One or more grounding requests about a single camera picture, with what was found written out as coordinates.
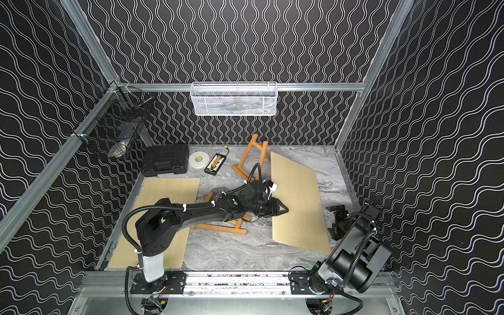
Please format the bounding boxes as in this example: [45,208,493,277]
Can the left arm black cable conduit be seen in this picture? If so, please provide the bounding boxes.
[121,162,263,315]

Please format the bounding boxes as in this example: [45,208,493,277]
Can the large wooden easel frame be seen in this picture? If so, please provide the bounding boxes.
[190,215,252,235]

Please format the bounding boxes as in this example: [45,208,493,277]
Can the white wire mesh basket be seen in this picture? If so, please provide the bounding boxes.
[190,81,278,116]

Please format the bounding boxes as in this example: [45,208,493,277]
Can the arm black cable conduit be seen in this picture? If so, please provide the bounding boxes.
[121,162,263,315]
[289,212,379,315]

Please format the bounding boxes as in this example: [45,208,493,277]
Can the black wire basket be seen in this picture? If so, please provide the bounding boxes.
[76,86,154,160]

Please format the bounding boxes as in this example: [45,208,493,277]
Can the black plastic tool case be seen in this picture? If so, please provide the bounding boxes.
[141,144,189,177]

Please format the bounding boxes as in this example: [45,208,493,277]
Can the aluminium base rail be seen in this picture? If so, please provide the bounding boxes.
[78,269,395,297]

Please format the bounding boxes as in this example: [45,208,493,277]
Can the black charger board with cable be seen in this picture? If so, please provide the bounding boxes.
[204,146,230,176]

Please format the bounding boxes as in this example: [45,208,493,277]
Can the white tape roll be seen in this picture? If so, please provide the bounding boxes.
[188,151,210,169]

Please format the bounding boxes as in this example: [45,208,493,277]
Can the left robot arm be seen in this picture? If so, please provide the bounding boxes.
[122,180,289,283]

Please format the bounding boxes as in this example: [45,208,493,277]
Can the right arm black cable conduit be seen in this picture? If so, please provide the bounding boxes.
[289,212,379,315]

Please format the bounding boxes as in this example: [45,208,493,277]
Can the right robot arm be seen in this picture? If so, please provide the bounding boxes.
[307,204,392,295]

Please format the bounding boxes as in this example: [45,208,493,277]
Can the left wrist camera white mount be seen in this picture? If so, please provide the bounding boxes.
[262,180,278,198]

